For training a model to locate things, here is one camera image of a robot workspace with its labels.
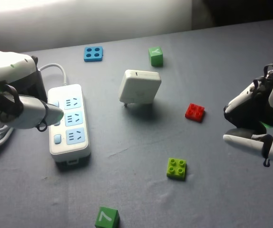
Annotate lime green studded brick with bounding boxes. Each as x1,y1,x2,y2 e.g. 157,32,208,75
166,157,187,181

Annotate white charger adapter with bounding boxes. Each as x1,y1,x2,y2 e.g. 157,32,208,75
117,69,162,109

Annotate green cube letter Y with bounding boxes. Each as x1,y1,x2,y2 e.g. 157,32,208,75
147,46,164,67

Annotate grey table cloth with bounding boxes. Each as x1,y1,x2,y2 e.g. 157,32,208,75
0,18,273,228

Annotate blue four-hole block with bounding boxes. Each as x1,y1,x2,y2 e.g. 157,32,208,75
83,46,104,63

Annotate green cube number 7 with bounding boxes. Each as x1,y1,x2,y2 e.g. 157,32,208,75
95,206,120,228

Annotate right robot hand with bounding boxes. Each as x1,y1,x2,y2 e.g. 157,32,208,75
223,51,273,168

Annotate white power strip blue sockets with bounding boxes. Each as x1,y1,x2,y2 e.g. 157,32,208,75
47,84,92,168

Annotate red studded brick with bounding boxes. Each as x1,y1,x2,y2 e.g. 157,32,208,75
185,103,205,123

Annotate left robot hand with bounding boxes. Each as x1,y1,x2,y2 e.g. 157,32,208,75
0,50,65,133

